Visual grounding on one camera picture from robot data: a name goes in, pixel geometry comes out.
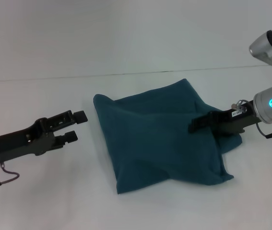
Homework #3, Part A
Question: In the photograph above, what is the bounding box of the dark right arm cable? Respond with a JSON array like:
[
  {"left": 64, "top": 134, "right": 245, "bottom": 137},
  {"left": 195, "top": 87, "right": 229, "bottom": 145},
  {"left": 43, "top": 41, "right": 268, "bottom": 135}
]
[{"left": 255, "top": 122, "right": 272, "bottom": 139}]

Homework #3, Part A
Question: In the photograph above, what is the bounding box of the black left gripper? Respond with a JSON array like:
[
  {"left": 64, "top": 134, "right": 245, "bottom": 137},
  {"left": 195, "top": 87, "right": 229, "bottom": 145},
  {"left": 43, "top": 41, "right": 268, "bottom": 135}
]
[{"left": 0, "top": 110, "right": 89, "bottom": 166}]

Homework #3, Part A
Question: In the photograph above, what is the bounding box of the silver mount screw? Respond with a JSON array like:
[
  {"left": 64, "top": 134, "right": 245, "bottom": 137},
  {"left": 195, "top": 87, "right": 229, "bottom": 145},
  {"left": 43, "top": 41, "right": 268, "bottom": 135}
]
[{"left": 231, "top": 99, "right": 247, "bottom": 114}]

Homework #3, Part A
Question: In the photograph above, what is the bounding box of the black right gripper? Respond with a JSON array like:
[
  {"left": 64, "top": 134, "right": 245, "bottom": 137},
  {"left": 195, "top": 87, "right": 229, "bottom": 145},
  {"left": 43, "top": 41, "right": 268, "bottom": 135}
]
[{"left": 188, "top": 102, "right": 261, "bottom": 135}]

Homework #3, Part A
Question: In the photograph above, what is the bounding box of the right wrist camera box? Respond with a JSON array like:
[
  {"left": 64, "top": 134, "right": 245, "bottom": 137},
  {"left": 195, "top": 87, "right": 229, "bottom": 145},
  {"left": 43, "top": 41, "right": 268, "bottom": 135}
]
[{"left": 248, "top": 29, "right": 272, "bottom": 73}]

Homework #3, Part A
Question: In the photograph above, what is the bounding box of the teal t-shirt with white print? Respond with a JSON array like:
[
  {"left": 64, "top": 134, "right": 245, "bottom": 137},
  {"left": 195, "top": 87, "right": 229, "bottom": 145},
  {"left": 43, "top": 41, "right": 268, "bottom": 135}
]
[{"left": 93, "top": 78, "right": 243, "bottom": 195}]

